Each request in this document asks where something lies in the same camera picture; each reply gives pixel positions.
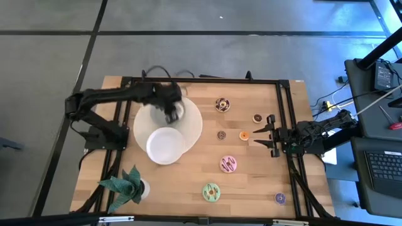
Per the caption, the black power adapter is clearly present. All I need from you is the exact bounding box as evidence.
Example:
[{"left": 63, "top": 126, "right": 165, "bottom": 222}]
[{"left": 374, "top": 62, "right": 394, "bottom": 92}]

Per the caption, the black aluminium table frame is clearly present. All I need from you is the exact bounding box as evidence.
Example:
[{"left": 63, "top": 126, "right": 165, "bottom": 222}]
[{"left": 70, "top": 70, "right": 337, "bottom": 220}]

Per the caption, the green plant in white pot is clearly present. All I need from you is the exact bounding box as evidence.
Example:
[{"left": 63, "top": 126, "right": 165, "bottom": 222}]
[{"left": 97, "top": 164, "right": 151, "bottom": 214}]

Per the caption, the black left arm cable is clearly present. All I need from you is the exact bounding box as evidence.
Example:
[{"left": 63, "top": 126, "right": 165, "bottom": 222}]
[{"left": 141, "top": 65, "right": 173, "bottom": 83}]

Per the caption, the black bar with silver brackets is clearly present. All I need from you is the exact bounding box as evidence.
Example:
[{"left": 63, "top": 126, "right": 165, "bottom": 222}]
[{"left": 0, "top": 212, "right": 402, "bottom": 226}]

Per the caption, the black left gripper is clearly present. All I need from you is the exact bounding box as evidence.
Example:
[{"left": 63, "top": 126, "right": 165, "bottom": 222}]
[{"left": 152, "top": 82, "right": 185, "bottom": 125}]

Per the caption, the large pink donut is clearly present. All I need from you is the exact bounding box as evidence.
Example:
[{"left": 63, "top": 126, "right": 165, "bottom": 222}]
[{"left": 219, "top": 155, "right": 238, "bottom": 174}]

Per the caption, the dark grey desk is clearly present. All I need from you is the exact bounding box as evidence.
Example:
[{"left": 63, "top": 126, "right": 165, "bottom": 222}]
[
  {"left": 344, "top": 58, "right": 402, "bottom": 132},
  {"left": 350, "top": 136, "right": 402, "bottom": 218}
]

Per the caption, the large green donut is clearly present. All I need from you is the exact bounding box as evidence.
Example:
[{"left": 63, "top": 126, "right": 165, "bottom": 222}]
[{"left": 202, "top": 183, "right": 222, "bottom": 203}]

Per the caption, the white paper sheet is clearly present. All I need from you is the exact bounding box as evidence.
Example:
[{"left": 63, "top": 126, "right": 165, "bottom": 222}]
[{"left": 322, "top": 147, "right": 338, "bottom": 166}]

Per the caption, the white cable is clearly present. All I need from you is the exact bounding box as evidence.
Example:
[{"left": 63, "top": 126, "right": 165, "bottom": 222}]
[{"left": 351, "top": 83, "right": 402, "bottom": 119}]

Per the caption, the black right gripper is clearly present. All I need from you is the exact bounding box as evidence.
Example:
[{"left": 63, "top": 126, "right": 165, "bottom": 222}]
[{"left": 253, "top": 114, "right": 298, "bottom": 158}]

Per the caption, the red handled screwdriver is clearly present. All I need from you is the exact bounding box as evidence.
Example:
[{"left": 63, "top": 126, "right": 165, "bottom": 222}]
[{"left": 378, "top": 105, "right": 402, "bottom": 131}]

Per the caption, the white plate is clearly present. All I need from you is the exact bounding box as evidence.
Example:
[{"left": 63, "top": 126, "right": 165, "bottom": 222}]
[{"left": 146, "top": 127, "right": 186, "bottom": 166}]

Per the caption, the small purple donut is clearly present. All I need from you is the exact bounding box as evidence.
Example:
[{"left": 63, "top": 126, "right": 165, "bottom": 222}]
[{"left": 274, "top": 192, "right": 287, "bottom": 206}]

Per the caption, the black slanted pole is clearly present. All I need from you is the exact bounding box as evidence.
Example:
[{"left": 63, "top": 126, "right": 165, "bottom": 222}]
[{"left": 357, "top": 26, "right": 402, "bottom": 70}]

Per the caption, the black keyboard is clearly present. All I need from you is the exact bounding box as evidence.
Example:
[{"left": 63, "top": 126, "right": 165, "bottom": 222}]
[{"left": 364, "top": 149, "right": 402, "bottom": 199}]

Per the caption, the large chocolate sprinkle donut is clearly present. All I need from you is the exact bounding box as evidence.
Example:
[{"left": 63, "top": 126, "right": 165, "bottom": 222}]
[{"left": 215, "top": 97, "right": 231, "bottom": 113}]

